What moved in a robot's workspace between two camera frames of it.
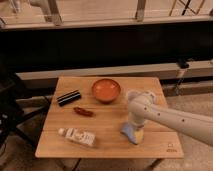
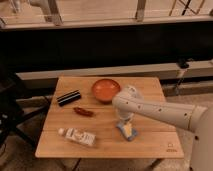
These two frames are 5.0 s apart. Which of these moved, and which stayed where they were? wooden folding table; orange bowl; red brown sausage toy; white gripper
Moved: white gripper
Stayed: orange bowl; red brown sausage toy; wooden folding table
